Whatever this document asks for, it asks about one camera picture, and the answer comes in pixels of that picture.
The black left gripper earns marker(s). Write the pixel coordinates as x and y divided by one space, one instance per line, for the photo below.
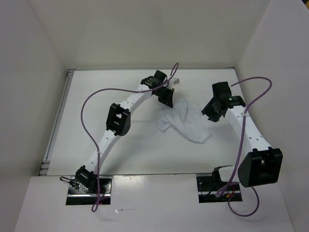
169 101

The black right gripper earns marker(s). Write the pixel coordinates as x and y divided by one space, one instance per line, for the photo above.
207 109

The white fabric skirt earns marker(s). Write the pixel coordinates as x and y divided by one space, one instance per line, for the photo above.
185 119

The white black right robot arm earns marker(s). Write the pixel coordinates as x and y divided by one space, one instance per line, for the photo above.
257 163

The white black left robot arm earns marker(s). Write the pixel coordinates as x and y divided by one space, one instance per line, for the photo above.
118 123

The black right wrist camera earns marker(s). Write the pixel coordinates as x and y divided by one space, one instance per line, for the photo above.
220 90

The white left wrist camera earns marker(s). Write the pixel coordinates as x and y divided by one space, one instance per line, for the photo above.
174 81

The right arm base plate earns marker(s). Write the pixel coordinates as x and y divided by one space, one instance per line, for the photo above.
207 189

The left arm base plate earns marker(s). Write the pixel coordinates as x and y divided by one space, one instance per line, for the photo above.
78 195

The aluminium left side rail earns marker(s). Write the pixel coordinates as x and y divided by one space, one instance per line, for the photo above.
52 139

